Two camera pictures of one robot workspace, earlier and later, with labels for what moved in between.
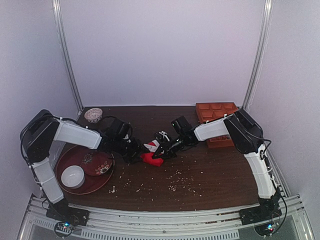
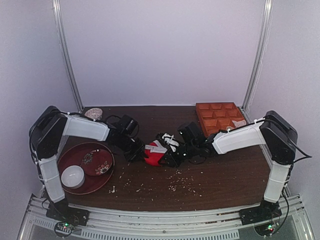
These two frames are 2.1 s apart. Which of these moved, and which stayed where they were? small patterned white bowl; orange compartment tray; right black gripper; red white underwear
Moved: right black gripper
Stayed: orange compartment tray; red white underwear; small patterned white bowl
